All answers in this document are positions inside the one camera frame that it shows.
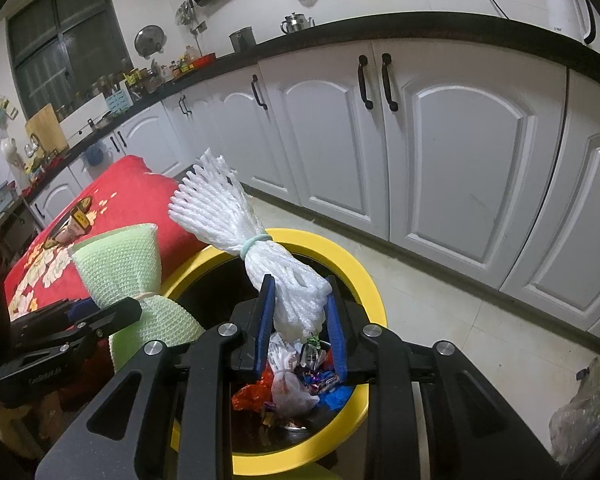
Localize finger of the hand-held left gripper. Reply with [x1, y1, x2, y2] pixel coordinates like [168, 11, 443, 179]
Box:
[77, 296, 144, 343]
[55, 297, 96, 318]

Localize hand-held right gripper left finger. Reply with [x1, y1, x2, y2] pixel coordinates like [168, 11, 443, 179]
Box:
[35, 274, 277, 480]

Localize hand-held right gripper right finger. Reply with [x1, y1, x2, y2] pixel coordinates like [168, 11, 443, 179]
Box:
[325, 287, 566, 480]

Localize green foam fruit net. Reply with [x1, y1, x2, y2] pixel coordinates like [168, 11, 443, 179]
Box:
[70, 224, 206, 376]

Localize yellow trash bin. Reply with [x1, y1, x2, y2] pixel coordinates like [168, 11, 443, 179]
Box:
[160, 227, 386, 466]

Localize white foam fruit net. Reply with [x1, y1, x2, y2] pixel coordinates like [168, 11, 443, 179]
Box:
[167, 147, 333, 346]

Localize blue crumpled wrapper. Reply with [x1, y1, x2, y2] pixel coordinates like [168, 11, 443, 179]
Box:
[320, 384, 352, 412]

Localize white plastic bag orange print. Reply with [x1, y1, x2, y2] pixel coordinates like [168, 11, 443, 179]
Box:
[267, 340, 321, 416]

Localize open tin can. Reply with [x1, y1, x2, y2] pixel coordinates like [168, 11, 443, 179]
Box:
[43, 199, 92, 251]

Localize red crinkled wrapper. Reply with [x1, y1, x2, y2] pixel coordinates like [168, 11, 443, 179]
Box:
[231, 365, 274, 411]

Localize small paper carton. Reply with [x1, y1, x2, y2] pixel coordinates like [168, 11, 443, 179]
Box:
[65, 207, 93, 241]

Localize red flowered tablecloth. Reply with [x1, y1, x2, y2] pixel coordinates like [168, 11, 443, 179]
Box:
[4, 155, 206, 333]

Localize wooden cutting board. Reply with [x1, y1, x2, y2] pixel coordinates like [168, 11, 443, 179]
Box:
[25, 104, 70, 154]

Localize white base cabinets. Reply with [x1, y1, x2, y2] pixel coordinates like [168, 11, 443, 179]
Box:
[27, 35, 600, 346]

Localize row of condiment bottles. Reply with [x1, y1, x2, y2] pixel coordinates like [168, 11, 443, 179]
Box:
[55, 45, 203, 111]

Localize dark window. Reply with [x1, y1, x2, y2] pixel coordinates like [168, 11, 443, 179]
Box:
[6, 0, 133, 121]

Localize crumpled clear bag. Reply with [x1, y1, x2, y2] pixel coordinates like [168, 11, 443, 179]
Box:
[550, 357, 600, 466]

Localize grey metal canister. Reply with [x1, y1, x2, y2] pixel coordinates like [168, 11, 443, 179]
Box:
[229, 26, 257, 53]

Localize steel pot lid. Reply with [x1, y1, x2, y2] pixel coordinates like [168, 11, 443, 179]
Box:
[134, 25, 168, 58]

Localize steel teapot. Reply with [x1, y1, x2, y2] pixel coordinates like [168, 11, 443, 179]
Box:
[280, 12, 316, 35]

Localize black kitchen countertop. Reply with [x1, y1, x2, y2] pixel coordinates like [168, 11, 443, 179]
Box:
[0, 10, 600, 221]

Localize white electric kettle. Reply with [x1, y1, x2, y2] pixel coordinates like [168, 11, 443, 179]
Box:
[541, 0, 597, 45]

